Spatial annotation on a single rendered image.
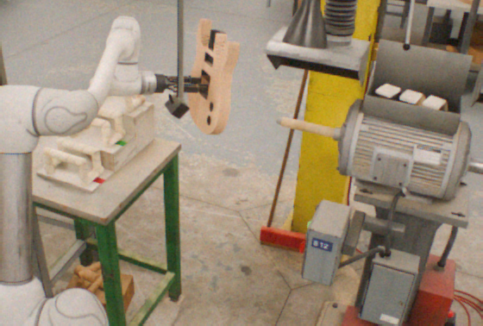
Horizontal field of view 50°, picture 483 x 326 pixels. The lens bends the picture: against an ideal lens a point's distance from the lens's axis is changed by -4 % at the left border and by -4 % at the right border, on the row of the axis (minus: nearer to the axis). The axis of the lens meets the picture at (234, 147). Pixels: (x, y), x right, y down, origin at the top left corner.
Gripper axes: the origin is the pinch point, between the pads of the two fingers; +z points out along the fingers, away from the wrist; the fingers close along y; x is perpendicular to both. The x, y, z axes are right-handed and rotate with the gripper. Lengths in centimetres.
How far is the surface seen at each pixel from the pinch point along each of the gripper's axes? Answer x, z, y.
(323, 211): -14, 13, 75
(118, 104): -16.0, -28.5, -19.1
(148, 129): -24.9, -16.1, -13.2
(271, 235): -101, 70, -35
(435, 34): -16, 385, -262
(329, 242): -18, 10, 84
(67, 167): -37, -50, -4
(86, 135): -27, -42, -12
